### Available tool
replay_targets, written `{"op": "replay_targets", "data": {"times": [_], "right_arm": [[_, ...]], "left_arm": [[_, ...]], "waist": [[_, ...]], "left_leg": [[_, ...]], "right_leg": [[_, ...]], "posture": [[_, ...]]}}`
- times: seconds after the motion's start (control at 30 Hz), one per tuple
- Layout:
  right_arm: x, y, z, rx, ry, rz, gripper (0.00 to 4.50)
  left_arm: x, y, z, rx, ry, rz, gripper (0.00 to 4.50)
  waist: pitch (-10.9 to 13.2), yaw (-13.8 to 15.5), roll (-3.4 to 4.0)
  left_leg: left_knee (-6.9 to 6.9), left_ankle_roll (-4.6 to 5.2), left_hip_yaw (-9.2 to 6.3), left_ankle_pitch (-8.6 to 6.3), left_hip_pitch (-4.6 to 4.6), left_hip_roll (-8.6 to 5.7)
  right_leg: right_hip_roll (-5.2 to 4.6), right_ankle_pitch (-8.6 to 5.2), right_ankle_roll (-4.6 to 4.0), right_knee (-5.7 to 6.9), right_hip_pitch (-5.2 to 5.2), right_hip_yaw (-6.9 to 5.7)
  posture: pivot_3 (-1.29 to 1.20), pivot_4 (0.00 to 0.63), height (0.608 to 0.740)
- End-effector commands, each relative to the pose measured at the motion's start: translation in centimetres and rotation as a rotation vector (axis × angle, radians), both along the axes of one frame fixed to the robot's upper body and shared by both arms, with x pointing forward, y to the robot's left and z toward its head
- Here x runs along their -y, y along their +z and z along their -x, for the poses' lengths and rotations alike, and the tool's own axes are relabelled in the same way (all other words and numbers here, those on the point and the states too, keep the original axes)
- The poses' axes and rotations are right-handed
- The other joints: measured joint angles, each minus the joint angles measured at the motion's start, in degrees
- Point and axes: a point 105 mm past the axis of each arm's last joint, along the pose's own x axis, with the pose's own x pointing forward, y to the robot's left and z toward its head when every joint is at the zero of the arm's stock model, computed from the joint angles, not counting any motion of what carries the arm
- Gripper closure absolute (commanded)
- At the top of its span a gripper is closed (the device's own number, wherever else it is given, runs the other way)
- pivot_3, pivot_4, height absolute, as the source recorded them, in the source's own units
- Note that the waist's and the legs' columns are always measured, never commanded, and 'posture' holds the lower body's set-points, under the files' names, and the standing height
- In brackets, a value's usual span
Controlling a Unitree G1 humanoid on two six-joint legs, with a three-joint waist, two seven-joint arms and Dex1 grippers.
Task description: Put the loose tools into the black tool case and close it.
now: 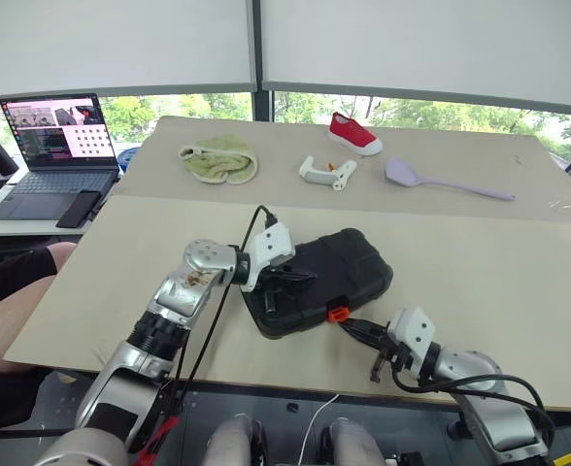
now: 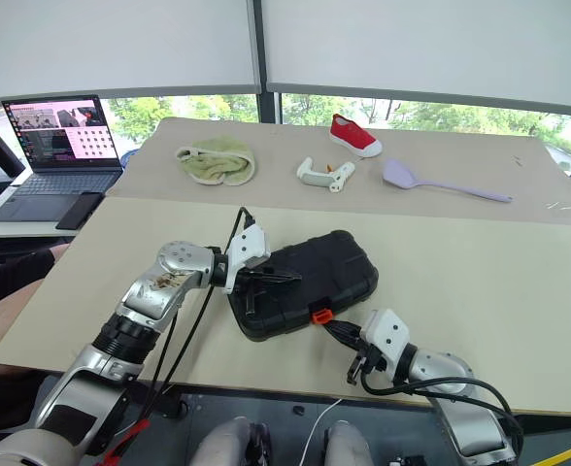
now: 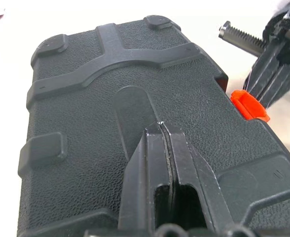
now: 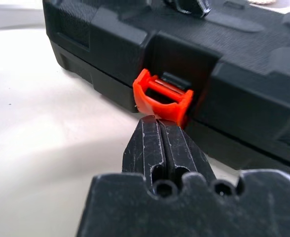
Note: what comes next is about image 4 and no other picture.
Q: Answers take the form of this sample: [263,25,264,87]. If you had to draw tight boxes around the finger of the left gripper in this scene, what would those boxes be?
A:
[163,0,213,18]

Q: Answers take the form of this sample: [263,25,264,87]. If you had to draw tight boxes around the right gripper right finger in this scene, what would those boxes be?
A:
[160,120,217,183]

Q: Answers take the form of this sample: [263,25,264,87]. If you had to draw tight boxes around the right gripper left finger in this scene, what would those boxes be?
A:
[122,116,170,180]

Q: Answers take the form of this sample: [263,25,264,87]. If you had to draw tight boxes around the black plastic tool case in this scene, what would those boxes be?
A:
[42,0,290,174]

